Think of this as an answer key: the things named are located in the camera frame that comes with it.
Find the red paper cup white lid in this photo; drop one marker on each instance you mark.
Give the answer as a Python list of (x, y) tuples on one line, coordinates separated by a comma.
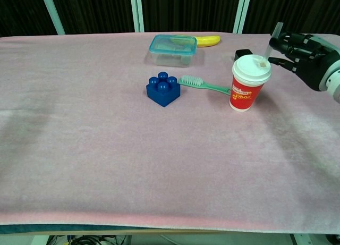
[(245, 91)]

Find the pink tablecloth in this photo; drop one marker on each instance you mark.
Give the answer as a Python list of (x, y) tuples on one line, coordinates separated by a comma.
[(132, 154)]

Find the white frame post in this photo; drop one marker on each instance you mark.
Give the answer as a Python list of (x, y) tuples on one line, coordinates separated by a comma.
[(136, 11), (51, 11), (241, 11)]

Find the black box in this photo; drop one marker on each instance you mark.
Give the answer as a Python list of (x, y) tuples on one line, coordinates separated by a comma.
[(240, 53)]

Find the clear container blue lid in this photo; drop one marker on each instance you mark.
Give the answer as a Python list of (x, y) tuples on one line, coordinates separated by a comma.
[(172, 52)]

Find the blue building block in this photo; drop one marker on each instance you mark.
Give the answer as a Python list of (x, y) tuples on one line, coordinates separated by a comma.
[(162, 94)]

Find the green brush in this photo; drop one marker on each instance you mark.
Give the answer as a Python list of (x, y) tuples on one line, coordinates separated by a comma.
[(210, 86)]

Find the yellow banana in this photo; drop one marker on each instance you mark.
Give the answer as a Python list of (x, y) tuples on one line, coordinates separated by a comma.
[(208, 40)]

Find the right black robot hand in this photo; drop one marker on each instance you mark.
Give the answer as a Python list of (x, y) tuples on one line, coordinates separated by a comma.
[(310, 61)]

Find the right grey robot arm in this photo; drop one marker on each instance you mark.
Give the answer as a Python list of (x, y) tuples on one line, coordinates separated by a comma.
[(335, 88)]

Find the black curtain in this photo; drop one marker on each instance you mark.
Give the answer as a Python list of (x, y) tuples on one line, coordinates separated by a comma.
[(95, 8)]

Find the clear plastic straw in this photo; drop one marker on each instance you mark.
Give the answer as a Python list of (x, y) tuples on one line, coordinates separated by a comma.
[(267, 53)]

